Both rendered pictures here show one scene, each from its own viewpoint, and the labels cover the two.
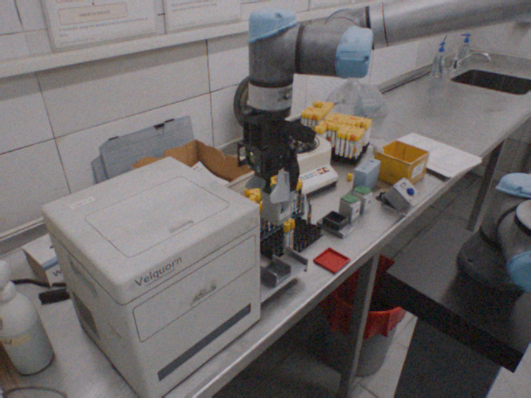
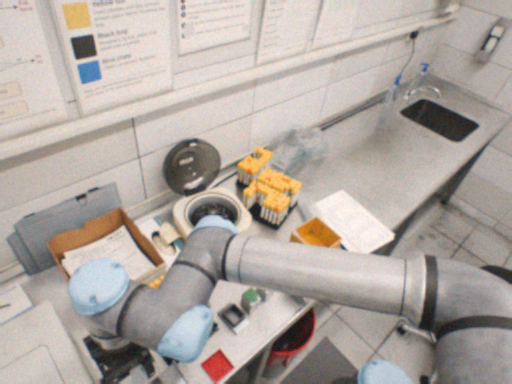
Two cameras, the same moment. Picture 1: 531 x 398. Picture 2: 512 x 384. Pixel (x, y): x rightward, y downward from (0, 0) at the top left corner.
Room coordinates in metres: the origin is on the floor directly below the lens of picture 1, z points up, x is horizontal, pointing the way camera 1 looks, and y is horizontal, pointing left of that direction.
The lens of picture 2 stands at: (0.45, -0.20, 1.88)
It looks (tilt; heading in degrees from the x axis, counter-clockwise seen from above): 44 degrees down; 358
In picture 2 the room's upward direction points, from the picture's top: 8 degrees clockwise
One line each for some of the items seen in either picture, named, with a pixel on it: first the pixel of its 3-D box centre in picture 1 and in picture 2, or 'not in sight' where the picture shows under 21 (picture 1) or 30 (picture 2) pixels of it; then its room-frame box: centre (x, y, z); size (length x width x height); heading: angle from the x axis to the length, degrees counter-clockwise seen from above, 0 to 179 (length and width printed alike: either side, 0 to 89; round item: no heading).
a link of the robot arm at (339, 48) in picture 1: (335, 49); (174, 313); (0.67, -0.12, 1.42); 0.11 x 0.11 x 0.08; 74
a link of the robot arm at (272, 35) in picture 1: (273, 47); (106, 298); (0.68, -0.02, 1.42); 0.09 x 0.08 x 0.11; 74
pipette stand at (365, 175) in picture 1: (365, 178); not in sight; (1.12, -0.33, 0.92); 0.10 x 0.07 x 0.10; 142
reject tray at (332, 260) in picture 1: (331, 259); (217, 365); (0.79, -0.18, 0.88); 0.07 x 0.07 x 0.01; 46
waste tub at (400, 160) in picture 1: (400, 164); (314, 243); (1.22, -0.47, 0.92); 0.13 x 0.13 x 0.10; 43
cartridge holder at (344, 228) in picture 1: (335, 222); (233, 316); (0.93, -0.21, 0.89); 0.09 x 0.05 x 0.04; 48
